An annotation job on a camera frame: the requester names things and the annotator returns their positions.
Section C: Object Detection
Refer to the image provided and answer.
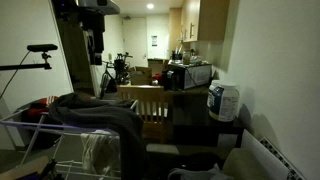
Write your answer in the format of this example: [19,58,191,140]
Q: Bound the dark grey waffle towel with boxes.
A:
[49,93,147,180]

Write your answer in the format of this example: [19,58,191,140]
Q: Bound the cardboard box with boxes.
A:
[128,66,152,85]

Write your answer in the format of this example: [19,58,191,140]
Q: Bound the white calibration board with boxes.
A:
[241,130,307,180]

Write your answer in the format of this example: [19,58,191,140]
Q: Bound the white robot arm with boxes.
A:
[51,0,120,65]

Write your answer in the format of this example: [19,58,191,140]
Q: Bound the bicycle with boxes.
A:
[100,52,131,99]

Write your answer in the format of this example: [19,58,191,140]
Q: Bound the black side table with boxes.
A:
[173,116,245,148]

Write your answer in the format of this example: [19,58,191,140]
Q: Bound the black microwave oven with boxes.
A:
[168,64,211,90]

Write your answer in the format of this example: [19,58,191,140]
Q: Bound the white cloth on rack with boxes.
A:
[80,130,121,175]

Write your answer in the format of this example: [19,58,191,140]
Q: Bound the white metal drying rack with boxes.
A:
[1,100,137,180]

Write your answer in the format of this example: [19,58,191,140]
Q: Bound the upper wooden cabinet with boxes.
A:
[181,0,230,42]

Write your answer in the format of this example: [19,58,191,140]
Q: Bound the black camera on stand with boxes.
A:
[0,44,58,71]

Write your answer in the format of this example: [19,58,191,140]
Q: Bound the large white supplement tub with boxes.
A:
[207,80,239,122]

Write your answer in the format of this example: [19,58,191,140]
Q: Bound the red garment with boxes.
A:
[27,96,58,116]

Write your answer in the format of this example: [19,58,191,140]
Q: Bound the wooden chair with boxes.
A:
[117,85,168,144]

